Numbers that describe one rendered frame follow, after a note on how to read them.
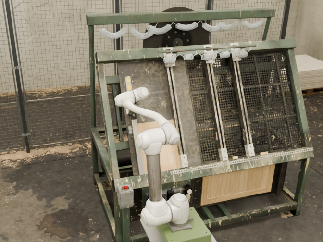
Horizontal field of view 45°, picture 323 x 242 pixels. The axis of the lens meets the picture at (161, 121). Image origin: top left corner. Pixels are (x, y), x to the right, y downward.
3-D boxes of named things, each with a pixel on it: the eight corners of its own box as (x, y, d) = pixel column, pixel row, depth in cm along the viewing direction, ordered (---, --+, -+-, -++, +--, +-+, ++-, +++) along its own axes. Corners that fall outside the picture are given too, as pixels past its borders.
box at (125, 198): (120, 210, 343) (120, 193, 335) (117, 202, 353) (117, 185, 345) (133, 207, 347) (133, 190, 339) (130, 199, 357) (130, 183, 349)
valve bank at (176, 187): (145, 217, 363) (146, 196, 353) (141, 207, 375) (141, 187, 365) (195, 207, 378) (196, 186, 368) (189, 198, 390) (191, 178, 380)
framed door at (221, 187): (199, 204, 434) (200, 205, 432) (203, 162, 410) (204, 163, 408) (269, 190, 461) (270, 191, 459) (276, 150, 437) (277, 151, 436)
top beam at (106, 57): (96, 65, 373) (97, 62, 363) (94, 54, 374) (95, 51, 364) (291, 50, 440) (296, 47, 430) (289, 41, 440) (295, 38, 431)
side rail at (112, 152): (111, 179, 369) (113, 179, 358) (95, 66, 379) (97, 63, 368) (118, 178, 370) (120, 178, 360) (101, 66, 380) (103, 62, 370)
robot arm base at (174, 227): (197, 227, 313) (197, 222, 311) (171, 233, 306) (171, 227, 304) (188, 213, 329) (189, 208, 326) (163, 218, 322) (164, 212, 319)
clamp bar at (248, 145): (244, 157, 405) (256, 155, 382) (225, 46, 416) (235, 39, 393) (253, 155, 408) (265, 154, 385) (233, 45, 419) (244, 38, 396)
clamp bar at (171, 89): (178, 168, 383) (186, 167, 360) (159, 51, 393) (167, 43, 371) (187, 166, 386) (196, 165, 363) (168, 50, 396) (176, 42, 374)
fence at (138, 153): (138, 175, 370) (139, 175, 367) (124, 77, 379) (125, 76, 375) (143, 174, 372) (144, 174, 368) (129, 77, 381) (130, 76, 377)
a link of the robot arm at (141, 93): (143, 87, 339) (129, 91, 335) (147, 83, 324) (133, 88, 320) (147, 99, 339) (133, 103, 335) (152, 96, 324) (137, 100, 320)
